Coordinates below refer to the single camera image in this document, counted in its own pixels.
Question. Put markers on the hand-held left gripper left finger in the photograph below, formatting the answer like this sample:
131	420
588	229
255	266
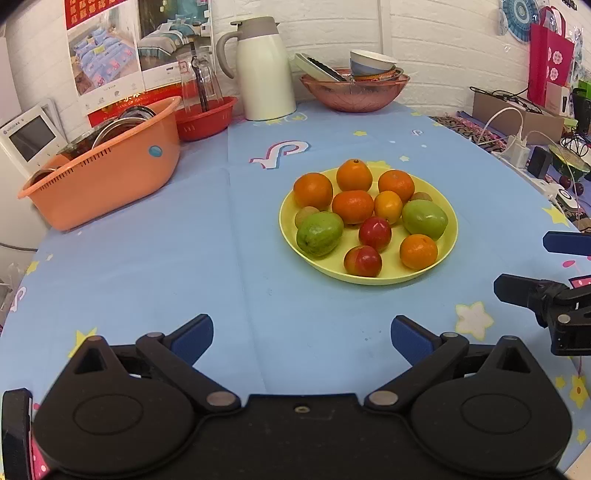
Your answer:
194	339

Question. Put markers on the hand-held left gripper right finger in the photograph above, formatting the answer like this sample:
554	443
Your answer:
408	339

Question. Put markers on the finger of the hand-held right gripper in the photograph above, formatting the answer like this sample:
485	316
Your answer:
521	288
568	242

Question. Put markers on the yellow plate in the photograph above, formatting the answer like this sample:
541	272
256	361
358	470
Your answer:
390	272

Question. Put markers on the orange mandarin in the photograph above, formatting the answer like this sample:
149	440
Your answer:
314	190
388	206
418	251
353	206
354	175
396	184

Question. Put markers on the red plum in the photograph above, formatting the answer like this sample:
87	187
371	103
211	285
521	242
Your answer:
375	233
362	261

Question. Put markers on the green jujube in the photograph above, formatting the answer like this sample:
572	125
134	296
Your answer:
425	219
319	233

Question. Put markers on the white power strip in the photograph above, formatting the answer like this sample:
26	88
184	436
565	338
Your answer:
549	189

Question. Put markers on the dark red cherries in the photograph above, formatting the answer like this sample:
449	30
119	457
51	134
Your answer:
572	184

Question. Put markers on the blue printed tablecloth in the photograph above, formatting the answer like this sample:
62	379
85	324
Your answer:
184	277

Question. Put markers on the black power adapter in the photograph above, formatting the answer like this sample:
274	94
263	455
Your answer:
539	162

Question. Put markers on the white charger plug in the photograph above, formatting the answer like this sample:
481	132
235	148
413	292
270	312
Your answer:
519	152

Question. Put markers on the brown longan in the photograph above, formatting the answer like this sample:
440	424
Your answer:
305	216
421	197

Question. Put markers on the cardboard box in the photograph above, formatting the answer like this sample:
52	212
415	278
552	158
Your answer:
512	110

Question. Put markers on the white small box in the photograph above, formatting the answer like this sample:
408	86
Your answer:
556	98

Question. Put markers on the black tan patterned cloth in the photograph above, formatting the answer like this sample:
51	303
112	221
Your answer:
461	129

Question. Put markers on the orange plastic basket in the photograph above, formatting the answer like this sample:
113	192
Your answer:
115	180

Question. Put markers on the red gift bag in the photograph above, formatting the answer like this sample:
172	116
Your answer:
551	50

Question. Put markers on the black pink-edged object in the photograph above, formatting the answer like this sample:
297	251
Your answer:
16	434

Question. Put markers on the red plastic basket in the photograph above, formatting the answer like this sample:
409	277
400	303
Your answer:
203	124

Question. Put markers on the steel bowl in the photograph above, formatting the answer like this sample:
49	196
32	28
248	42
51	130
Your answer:
137	112
101	136
42	175

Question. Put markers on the blue paper fan decoration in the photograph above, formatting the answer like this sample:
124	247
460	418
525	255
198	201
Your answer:
519	18

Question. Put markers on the dark stirring rod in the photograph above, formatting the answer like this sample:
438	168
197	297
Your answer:
203	92

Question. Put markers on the pink glass bowl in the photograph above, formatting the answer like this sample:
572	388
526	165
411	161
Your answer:
355	97

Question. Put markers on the red patterned bowl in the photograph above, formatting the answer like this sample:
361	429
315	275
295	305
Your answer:
383	76

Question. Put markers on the glass pitcher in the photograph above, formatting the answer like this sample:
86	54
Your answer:
214	83

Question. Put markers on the white appliance with screen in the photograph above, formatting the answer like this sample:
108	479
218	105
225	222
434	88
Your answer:
32	138

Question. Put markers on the blue white bowl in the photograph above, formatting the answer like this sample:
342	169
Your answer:
371	62

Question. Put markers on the white thermos jug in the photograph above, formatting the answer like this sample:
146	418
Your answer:
265	74

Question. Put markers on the white wall conduit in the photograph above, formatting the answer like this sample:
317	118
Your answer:
384	25

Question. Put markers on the wall poster calendar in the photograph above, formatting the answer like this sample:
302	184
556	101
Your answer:
106	55

